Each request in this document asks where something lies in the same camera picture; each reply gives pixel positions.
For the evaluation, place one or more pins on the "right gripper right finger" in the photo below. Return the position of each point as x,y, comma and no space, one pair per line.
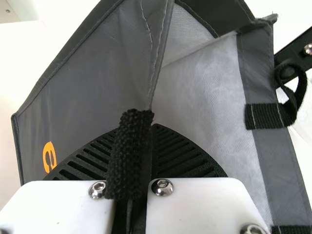
195,207

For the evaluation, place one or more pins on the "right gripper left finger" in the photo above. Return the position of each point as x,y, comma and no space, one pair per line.
61,207

